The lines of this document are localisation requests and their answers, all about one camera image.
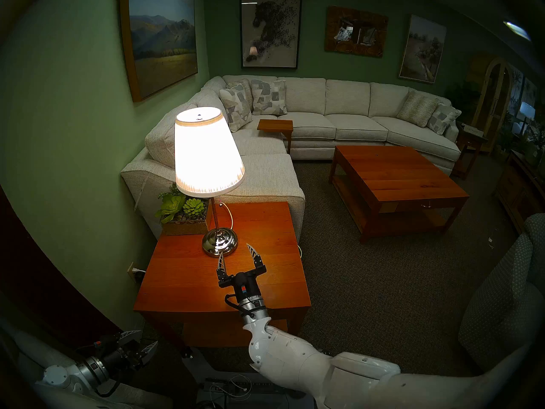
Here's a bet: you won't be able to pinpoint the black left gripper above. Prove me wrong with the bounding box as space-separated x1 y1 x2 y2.
95 330 159 371

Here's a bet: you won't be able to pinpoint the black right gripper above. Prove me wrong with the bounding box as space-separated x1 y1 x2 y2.
216 243 267 305

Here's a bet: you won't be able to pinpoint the chrome table lamp white shade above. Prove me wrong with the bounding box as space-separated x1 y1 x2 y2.
174 107 246 258

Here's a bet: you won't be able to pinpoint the background lamp white shade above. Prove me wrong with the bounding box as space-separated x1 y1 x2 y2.
517 101 536 136

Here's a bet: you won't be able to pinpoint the wooden end table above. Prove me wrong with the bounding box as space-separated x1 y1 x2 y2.
134 202 312 357

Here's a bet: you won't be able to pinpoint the succulent plants in planter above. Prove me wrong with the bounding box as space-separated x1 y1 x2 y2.
155 183 212 236

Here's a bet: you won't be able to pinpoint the small wooden sofa table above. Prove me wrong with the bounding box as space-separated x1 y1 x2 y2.
257 119 294 154

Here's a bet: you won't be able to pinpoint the grey patchwork throw pillow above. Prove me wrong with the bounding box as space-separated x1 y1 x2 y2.
427 102 462 135
250 79 288 116
219 84 252 133

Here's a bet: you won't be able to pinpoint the cream sectional sofa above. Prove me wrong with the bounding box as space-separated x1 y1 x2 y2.
120 75 462 242

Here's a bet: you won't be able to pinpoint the beige striped throw pillow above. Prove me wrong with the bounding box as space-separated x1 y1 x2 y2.
227 79 254 110
396 90 439 128

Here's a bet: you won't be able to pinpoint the large wooden coffee table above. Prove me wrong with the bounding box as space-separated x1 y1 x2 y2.
328 145 470 243

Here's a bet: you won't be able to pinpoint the framed mountain landscape painting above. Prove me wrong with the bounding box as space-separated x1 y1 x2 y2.
119 0 199 103

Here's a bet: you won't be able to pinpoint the black framed horse picture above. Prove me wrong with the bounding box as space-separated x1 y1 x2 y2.
239 0 303 69

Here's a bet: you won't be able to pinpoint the dotted green armchair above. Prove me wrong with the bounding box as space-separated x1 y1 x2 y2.
458 213 545 362

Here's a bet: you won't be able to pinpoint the dark wooden side table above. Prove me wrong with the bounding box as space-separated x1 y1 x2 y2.
451 125 489 179

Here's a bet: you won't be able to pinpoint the dark green potted plant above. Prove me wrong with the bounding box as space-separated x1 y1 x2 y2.
445 82 479 123

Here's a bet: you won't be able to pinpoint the framed tree painting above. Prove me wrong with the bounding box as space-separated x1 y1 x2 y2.
398 14 447 84

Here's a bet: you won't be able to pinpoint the wooden dresser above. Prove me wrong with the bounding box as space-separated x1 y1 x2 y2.
493 150 545 234

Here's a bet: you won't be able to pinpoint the arched wooden cabinet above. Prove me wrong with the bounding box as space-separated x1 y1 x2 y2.
468 57 513 153

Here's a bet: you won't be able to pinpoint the ceiling light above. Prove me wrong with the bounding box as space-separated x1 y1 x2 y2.
503 20 532 42

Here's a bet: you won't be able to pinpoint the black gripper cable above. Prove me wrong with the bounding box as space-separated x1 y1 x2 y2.
224 294 256 317

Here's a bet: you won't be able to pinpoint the robot base with cables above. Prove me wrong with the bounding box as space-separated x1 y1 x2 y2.
183 346 316 409

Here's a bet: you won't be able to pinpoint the brown rectangular wall art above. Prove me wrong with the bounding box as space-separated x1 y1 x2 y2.
324 6 389 58

